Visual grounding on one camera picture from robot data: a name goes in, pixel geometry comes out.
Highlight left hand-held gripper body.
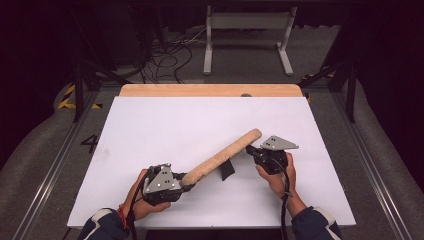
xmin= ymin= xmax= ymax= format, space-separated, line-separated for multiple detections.
xmin=142 ymin=162 xmax=184 ymax=206

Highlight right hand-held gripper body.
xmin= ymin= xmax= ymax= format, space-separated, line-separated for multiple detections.
xmin=254 ymin=134 xmax=300 ymax=176

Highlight person's left hand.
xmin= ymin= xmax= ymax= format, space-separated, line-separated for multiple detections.
xmin=124 ymin=168 xmax=172 ymax=221

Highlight person's right hand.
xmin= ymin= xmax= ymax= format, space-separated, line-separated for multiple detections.
xmin=255 ymin=151 xmax=297 ymax=198

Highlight white table board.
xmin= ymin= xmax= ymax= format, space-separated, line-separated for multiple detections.
xmin=67 ymin=96 xmax=357 ymax=231

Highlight wooden table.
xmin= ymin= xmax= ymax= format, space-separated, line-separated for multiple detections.
xmin=118 ymin=83 xmax=304 ymax=98

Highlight black metal stand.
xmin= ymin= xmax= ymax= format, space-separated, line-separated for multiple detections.
xmin=299 ymin=59 xmax=358 ymax=124
xmin=70 ymin=59 xmax=132 ymax=124

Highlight white metal stand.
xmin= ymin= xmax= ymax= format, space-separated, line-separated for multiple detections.
xmin=202 ymin=5 xmax=299 ymax=77

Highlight left hand-held gripper cable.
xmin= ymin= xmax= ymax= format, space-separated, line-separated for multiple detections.
xmin=127 ymin=165 xmax=155 ymax=240

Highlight hand-held gripper cable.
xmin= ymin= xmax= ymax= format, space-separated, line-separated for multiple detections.
xmin=127 ymin=165 xmax=155 ymax=240
xmin=270 ymin=156 xmax=294 ymax=240

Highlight red bracelet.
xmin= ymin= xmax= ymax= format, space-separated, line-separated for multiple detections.
xmin=117 ymin=205 xmax=130 ymax=230

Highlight right hand-held gripper cable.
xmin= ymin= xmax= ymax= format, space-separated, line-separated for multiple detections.
xmin=270 ymin=156 xmax=294 ymax=240

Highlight aluminium floor rail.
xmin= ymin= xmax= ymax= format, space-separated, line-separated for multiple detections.
xmin=331 ymin=90 xmax=415 ymax=240
xmin=12 ymin=89 xmax=101 ymax=240

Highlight bundle of black floor cables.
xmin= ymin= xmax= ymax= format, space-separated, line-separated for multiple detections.
xmin=131 ymin=25 xmax=208 ymax=85

